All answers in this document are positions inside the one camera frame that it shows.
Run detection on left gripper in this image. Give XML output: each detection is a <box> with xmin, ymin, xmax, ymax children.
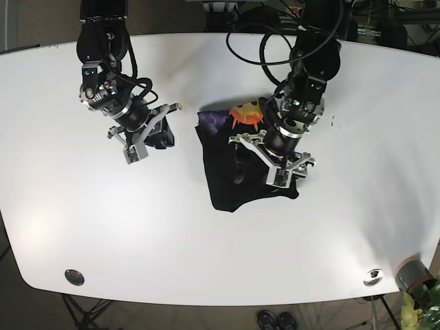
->
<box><xmin>228</xmin><ymin>97</ymin><xmax>325</xmax><ymax>189</ymax></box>

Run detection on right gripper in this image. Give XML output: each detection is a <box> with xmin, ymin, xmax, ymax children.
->
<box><xmin>79</xmin><ymin>69</ymin><xmax>182</xmax><ymax>164</ymax></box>

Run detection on black printed T-shirt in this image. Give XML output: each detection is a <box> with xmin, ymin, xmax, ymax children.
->
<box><xmin>195</xmin><ymin>100</ymin><xmax>299</xmax><ymax>212</ymax></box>

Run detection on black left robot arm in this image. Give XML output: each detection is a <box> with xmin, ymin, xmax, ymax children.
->
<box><xmin>229</xmin><ymin>1</ymin><xmax>353</xmax><ymax>188</ymax></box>

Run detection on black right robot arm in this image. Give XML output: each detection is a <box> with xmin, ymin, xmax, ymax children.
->
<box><xmin>76</xmin><ymin>1</ymin><xmax>182</xmax><ymax>164</ymax></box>

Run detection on right metal table grommet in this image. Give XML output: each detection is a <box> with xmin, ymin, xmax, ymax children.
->
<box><xmin>363</xmin><ymin>269</ymin><xmax>384</xmax><ymax>287</ymax></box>

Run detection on metal table grommet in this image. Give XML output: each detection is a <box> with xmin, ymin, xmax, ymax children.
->
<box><xmin>363</xmin><ymin>269</ymin><xmax>384</xmax><ymax>287</ymax></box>
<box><xmin>65</xmin><ymin>269</ymin><xmax>85</xmax><ymax>286</ymax></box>

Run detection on left metal table grommet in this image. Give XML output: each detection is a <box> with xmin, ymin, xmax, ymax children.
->
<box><xmin>65</xmin><ymin>269</ymin><xmax>85</xmax><ymax>286</ymax></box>

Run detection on person's dark shoes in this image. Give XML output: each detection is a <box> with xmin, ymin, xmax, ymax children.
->
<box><xmin>256</xmin><ymin>310</ymin><xmax>298</xmax><ymax>330</ymax></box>

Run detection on grey plant pot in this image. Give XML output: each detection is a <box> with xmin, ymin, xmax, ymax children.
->
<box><xmin>394</xmin><ymin>256</ymin><xmax>437</xmax><ymax>295</ymax></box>

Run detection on green potted plant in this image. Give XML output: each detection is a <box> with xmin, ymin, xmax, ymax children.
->
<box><xmin>401</xmin><ymin>279</ymin><xmax>439</xmax><ymax>330</ymax></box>

